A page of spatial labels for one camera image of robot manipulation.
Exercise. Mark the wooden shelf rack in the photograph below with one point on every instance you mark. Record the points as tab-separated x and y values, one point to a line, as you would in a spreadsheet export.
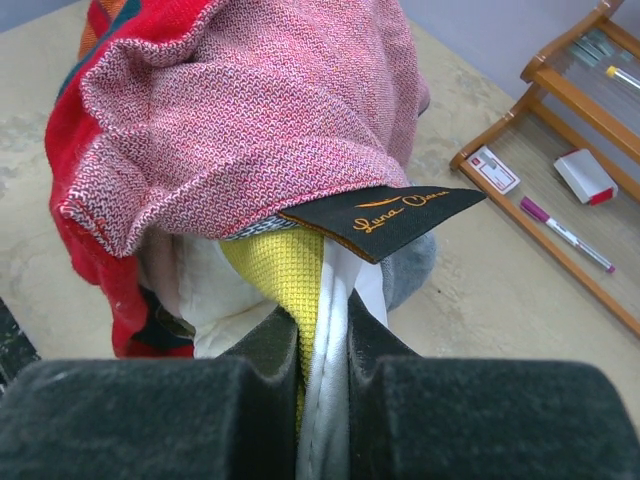
571	104

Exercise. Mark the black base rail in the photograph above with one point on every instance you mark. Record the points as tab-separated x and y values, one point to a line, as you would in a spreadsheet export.
16	350

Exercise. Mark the white red eraser box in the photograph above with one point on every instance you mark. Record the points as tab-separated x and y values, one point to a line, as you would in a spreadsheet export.
586	178

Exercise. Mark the red patterned pillowcase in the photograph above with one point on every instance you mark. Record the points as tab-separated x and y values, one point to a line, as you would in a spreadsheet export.
227	119

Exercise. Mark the green white marker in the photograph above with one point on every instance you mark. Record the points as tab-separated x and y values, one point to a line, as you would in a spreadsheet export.
623	77

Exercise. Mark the white red card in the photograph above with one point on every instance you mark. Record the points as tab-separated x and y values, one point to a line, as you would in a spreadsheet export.
493	170

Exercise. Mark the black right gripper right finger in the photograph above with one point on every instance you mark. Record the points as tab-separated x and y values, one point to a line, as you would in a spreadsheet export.
434	418

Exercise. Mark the purple white marker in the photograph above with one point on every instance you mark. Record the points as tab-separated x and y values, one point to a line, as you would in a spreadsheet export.
538	213

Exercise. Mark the white yellow pillow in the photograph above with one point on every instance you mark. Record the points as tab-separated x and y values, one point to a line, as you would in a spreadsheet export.
221	289

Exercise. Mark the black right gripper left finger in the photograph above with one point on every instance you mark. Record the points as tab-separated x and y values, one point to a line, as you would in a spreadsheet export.
231	417

